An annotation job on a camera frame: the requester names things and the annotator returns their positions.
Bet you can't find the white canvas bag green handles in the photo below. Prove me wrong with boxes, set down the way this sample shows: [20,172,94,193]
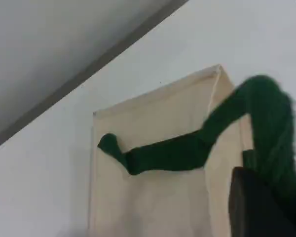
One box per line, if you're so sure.
[87,63,296,237]

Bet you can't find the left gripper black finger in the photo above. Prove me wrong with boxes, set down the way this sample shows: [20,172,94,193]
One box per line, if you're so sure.
[228,166,296,237]

